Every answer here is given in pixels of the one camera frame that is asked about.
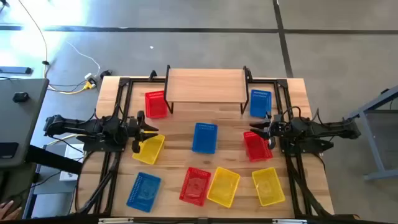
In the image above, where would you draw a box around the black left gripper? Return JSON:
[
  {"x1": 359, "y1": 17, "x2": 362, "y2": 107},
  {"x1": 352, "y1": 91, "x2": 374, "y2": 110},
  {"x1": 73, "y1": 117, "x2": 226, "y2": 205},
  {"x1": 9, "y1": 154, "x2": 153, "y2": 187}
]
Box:
[{"x1": 126, "y1": 110, "x2": 160, "y2": 154}]

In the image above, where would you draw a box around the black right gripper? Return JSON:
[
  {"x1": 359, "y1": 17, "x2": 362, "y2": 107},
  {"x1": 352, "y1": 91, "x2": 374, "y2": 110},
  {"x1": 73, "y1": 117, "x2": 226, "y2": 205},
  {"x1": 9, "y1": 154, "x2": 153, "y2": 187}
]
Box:
[{"x1": 249, "y1": 112, "x2": 284, "y2": 151}]

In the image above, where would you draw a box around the yellow plastic basket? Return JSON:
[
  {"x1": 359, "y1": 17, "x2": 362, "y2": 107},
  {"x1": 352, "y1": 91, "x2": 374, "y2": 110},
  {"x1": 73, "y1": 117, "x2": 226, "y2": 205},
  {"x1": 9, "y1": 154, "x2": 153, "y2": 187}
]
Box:
[
  {"x1": 206, "y1": 166, "x2": 241, "y2": 208},
  {"x1": 251, "y1": 167, "x2": 286, "y2": 207},
  {"x1": 132, "y1": 133, "x2": 166, "y2": 166}
]

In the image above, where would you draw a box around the red plastic basket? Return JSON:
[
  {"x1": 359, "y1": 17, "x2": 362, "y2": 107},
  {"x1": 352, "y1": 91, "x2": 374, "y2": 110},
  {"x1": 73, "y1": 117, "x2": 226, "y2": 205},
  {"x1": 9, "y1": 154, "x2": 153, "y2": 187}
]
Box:
[
  {"x1": 243, "y1": 131, "x2": 274, "y2": 162},
  {"x1": 178, "y1": 167, "x2": 212, "y2": 207},
  {"x1": 144, "y1": 90, "x2": 169, "y2": 119}
]

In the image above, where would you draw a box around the blue plastic basket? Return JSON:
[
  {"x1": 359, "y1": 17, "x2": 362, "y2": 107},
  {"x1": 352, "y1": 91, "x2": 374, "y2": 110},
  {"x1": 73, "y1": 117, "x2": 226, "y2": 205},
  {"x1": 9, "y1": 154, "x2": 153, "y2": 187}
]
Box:
[
  {"x1": 191, "y1": 122, "x2": 219, "y2": 155},
  {"x1": 249, "y1": 89, "x2": 273, "y2": 119},
  {"x1": 126, "y1": 172, "x2": 162, "y2": 213}
]

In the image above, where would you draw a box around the wooden shelf with black legs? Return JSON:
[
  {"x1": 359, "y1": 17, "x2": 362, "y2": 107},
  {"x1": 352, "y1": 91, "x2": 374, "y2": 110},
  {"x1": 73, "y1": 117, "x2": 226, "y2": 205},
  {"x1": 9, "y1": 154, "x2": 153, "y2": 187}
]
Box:
[{"x1": 164, "y1": 64, "x2": 253, "y2": 115}]

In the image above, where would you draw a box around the white box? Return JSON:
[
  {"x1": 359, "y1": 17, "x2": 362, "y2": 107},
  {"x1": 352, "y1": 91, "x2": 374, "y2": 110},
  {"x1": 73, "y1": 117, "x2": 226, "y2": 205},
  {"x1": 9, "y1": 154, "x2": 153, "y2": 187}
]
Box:
[{"x1": 58, "y1": 142, "x2": 85, "y2": 183}]

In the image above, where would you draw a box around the white power strip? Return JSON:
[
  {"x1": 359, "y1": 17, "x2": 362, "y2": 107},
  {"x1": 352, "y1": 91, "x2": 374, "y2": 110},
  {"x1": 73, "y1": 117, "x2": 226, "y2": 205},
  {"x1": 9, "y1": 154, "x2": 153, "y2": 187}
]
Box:
[{"x1": 84, "y1": 72, "x2": 98, "y2": 90}]

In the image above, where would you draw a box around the black desk beam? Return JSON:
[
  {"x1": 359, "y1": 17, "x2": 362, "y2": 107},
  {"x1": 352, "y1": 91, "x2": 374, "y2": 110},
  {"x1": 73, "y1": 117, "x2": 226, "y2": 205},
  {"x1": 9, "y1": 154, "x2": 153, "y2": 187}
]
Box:
[{"x1": 26, "y1": 144, "x2": 83, "y2": 175}]

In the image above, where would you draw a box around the grey metal cart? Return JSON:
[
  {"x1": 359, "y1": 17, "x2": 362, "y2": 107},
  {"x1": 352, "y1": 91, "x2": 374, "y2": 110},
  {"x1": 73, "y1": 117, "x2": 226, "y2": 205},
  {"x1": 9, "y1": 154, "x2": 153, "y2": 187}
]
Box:
[{"x1": 346, "y1": 85, "x2": 398, "y2": 181}]

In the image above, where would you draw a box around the grey desk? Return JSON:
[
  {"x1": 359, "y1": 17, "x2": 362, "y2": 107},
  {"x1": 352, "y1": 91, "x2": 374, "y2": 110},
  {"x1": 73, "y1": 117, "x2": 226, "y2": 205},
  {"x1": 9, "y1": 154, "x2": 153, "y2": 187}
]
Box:
[{"x1": 0, "y1": 77, "x2": 50, "y2": 169}]

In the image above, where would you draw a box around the black computer mouse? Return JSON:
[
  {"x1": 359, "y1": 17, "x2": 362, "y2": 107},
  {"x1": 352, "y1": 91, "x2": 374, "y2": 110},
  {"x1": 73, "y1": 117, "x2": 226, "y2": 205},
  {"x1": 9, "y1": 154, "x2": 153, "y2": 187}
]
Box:
[{"x1": 12, "y1": 91, "x2": 30, "y2": 103}]

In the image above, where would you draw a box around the black phone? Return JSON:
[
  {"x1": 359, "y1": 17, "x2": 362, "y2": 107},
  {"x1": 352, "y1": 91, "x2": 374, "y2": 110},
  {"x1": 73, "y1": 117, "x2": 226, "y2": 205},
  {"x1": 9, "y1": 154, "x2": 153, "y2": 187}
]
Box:
[{"x1": 0, "y1": 142, "x2": 19, "y2": 159}]

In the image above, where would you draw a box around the black flat bar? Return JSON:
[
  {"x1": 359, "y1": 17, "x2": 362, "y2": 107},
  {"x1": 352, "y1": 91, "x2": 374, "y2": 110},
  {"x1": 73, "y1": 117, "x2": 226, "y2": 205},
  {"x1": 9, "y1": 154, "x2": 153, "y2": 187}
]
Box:
[{"x1": 0, "y1": 66, "x2": 34, "y2": 75}]

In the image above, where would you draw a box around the person's hand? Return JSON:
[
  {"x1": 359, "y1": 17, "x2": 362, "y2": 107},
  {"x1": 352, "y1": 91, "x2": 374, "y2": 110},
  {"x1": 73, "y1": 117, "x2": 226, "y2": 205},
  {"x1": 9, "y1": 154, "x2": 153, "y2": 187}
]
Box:
[{"x1": 0, "y1": 200, "x2": 22, "y2": 222}]

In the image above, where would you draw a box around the yellow cable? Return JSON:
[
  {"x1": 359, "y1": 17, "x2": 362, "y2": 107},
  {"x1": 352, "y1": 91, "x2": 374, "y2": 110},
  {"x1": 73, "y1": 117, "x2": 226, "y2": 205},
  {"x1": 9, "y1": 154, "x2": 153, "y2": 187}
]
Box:
[{"x1": 46, "y1": 83, "x2": 94, "y2": 96}]

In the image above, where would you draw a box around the white cable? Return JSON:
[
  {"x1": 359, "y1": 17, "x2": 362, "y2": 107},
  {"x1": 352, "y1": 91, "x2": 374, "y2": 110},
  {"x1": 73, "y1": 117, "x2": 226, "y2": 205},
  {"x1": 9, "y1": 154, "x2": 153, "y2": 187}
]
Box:
[{"x1": 65, "y1": 41, "x2": 101, "y2": 76}]

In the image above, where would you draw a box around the silver metal bracket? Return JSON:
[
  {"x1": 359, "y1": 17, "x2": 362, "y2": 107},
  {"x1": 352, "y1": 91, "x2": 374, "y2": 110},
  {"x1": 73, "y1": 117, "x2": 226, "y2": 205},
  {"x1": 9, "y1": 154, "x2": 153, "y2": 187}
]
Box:
[
  {"x1": 272, "y1": 218, "x2": 308, "y2": 224},
  {"x1": 98, "y1": 217, "x2": 134, "y2": 224}
]

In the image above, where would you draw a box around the thin tan cable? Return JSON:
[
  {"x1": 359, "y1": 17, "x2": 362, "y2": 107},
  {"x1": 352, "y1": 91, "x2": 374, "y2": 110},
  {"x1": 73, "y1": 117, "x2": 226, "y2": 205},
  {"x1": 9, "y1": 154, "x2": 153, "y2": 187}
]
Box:
[{"x1": 17, "y1": 0, "x2": 50, "y2": 78}]

